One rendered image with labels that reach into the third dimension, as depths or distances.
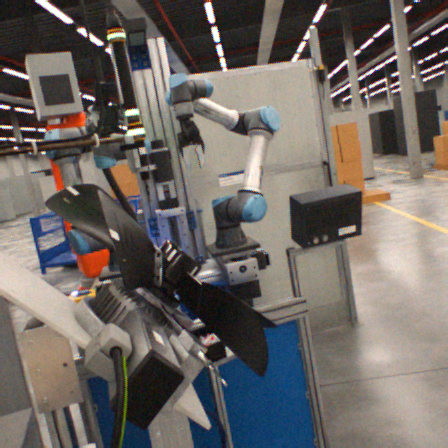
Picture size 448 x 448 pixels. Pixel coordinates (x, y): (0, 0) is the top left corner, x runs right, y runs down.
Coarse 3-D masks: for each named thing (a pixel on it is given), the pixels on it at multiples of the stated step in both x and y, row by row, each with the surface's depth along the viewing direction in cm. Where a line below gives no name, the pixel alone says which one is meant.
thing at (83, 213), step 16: (64, 192) 120; (80, 192) 124; (96, 192) 128; (48, 208) 113; (64, 208) 116; (80, 208) 119; (96, 208) 122; (80, 224) 116; (96, 224) 119; (96, 240) 116
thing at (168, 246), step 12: (168, 240) 119; (168, 252) 116; (180, 252) 116; (168, 264) 115; (180, 264) 115; (192, 264) 117; (168, 276) 115; (180, 276) 116; (156, 288) 113; (168, 288) 117; (180, 288) 118; (168, 300) 115
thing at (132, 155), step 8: (128, 136) 120; (120, 144) 121; (128, 144) 120; (136, 144) 122; (128, 152) 122; (136, 152) 122; (128, 160) 123; (136, 160) 122; (136, 168) 123; (144, 168) 122; (152, 168) 124
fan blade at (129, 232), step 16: (112, 208) 95; (112, 224) 91; (128, 224) 99; (112, 240) 88; (128, 240) 95; (144, 240) 105; (128, 256) 93; (144, 256) 102; (128, 272) 90; (144, 272) 101; (128, 288) 87
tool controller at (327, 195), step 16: (320, 192) 180; (336, 192) 178; (352, 192) 176; (304, 208) 172; (320, 208) 174; (336, 208) 176; (352, 208) 178; (304, 224) 174; (320, 224) 176; (336, 224) 178; (352, 224) 181; (304, 240) 177; (320, 240) 179; (336, 240) 182
